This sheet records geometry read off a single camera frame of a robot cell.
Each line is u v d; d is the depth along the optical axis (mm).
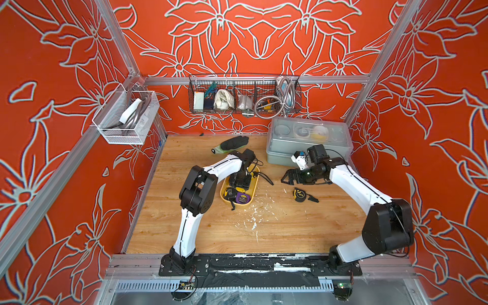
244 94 949
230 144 1144
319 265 729
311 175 719
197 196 544
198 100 904
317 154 685
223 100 901
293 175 762
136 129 670
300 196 898
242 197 889
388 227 427
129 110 688
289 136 973
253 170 835
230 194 901
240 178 827
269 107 878
